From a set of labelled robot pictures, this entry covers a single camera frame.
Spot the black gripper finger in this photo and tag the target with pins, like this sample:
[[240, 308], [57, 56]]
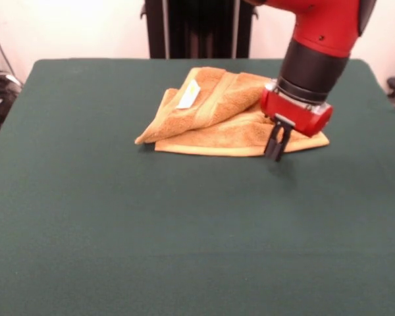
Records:
[[272, 143], [283, 146]]

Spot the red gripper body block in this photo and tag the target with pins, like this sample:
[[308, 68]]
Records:
[[293, 115]]

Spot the orange terry towel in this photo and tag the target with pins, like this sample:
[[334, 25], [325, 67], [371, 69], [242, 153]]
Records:
[[217, 125]]

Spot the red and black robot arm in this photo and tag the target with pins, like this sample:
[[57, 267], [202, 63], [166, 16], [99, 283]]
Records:
[[316, 33]]

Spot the dark green table cloth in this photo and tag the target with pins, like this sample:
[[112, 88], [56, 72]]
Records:
[[85, 197]]

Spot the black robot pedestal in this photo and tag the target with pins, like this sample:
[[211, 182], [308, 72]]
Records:
[[200, 29]]

